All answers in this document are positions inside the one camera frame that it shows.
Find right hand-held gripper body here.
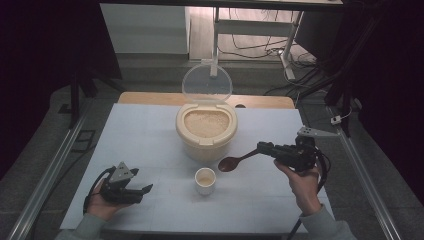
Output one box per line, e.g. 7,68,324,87
273,125,339,173

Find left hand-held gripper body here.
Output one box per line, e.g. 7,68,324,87
99,161,144,204

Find brown wooden spoon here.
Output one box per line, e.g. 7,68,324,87
217,148,260,173

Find white cup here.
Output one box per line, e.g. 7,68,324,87
194,167,217,196

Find beige rice container clear lid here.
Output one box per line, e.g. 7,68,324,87
175,59,239,163

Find white rice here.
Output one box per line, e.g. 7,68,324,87
183,109,230,139

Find person's left hand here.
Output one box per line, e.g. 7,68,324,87
85,181,134,222

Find person's right hand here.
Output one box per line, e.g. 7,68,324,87
273,159,323,217

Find white table cover sheet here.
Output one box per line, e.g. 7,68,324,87
59,103,336,234

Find wooden table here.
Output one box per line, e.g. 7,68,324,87
118,91,296,110

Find black stand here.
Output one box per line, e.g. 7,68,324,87
324,13,384,138
58,66,128,129

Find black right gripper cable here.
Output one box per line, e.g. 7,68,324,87
286,149,332,240

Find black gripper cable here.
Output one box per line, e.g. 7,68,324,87
83,166,116,214
286,149,332,240

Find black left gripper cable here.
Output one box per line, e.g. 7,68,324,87
83,166,116,214

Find black floor bracket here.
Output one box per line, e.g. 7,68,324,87
71,129,97,154

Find aluminium rail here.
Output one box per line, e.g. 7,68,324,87
326,106,404,240
6,99,94,240

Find black floor cables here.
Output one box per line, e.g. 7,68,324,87
218,8,318,68

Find white desk frame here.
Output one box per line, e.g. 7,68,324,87
209,6,304,81

